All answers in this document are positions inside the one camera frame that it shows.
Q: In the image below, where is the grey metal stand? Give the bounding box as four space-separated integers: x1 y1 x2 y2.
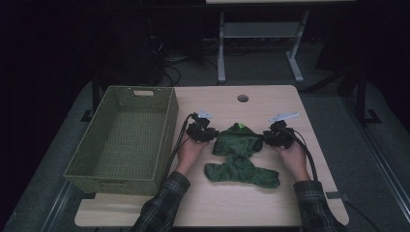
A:
217 9 310 85

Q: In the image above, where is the black stand leg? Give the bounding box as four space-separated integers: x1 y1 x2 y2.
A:
79 71 102 123
353 67 383 128

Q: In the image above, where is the woven green basket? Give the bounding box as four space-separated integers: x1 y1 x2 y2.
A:
63 85 180 197

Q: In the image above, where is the thin black cable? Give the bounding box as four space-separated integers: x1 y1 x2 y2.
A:
346 199 376 232

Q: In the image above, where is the green fleece pet garment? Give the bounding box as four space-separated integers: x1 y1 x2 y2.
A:
203 122 280 189

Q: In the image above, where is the metal floor rail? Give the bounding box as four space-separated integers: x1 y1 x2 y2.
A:
341 96 410 223
40 180 76 232

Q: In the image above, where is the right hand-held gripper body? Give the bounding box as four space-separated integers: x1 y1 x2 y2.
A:
268 111 301 150

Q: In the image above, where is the grey tape piece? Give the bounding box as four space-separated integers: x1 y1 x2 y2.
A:
324 190 351 203

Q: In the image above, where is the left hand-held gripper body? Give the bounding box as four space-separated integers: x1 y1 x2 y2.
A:
187 109 214 142

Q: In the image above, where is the person's right hand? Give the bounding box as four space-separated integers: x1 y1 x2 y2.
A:
272 144 312 185

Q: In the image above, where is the person's left hand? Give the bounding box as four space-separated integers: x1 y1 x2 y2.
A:
175 134 209 177

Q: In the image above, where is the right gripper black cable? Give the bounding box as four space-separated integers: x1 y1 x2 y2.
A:
281 126 319 182

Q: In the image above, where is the bundle of floor cables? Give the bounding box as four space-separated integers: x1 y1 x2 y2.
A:
146 33 183 87

